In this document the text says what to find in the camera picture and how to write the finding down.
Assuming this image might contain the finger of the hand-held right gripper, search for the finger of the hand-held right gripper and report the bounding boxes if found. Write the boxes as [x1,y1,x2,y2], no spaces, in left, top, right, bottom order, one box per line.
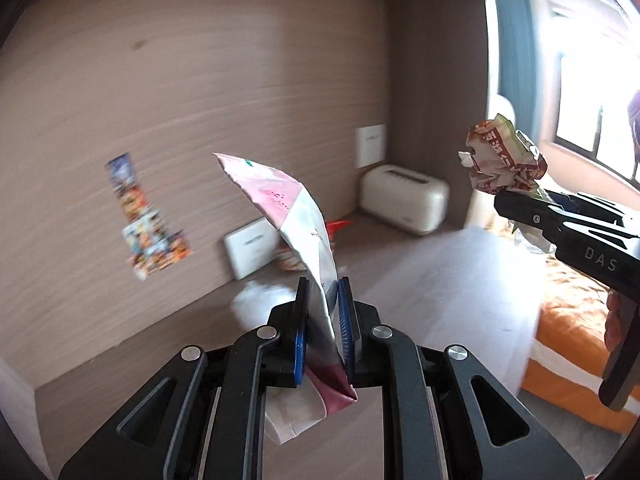
[544,189,640,241]
[494,191,568,244]

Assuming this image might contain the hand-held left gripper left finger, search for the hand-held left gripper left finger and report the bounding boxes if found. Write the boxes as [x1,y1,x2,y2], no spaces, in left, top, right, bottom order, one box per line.
[59,277,309,480]

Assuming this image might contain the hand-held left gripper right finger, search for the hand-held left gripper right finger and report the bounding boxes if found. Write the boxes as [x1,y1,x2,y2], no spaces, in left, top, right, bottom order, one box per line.
[337,277,585,480]

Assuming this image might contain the red white wrapper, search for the red white wrapper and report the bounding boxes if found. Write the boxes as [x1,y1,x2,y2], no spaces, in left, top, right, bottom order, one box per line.
[457,113,557,255]

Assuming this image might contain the white pink snack packet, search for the white pink snack packet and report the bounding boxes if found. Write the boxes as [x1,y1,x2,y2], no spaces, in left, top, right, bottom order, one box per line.
[212,152,359,445]

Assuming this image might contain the person's right hand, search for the person's right hand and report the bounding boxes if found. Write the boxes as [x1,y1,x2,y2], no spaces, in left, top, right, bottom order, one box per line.
[604,289,624,352]

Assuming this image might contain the white plastic bag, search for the white plastic bag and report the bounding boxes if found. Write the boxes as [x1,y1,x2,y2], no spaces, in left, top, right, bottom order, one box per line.
[231,279,299,337]

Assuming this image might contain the orange blanket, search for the orange blanket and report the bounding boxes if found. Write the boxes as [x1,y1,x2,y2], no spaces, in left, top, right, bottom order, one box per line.
[519,220,640,433]

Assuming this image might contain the red snack bag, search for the red snack bag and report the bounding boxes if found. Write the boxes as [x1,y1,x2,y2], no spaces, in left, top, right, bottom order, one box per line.
[276,218,355,273]

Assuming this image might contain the window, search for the window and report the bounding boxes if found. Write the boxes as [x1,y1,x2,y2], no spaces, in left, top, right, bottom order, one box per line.
[547,0,640,186]

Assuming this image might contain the white padded headboard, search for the white padded headboard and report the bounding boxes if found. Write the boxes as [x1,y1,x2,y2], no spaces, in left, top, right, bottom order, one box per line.
[492,94,516,131]

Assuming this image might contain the white toaster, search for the white toaster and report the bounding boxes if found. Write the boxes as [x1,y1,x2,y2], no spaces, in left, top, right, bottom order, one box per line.
[361,164,450,237]

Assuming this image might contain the blue curtain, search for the blue curtain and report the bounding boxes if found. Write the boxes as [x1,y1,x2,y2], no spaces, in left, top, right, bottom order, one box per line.
[489,0,538,126]

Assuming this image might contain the wooden desk shelf unit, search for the wooden desk shelf unit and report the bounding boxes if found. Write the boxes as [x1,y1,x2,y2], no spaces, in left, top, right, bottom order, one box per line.
[0,0,547,480]

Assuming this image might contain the white wall socket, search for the white wall socket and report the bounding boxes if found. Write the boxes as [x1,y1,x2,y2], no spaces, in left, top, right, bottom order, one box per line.
[223,217,281,282]
[355,124,388,170]

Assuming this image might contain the colourful wall stickers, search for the colourful wall stickers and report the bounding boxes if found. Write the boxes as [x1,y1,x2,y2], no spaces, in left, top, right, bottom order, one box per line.
[104,152,193,282]

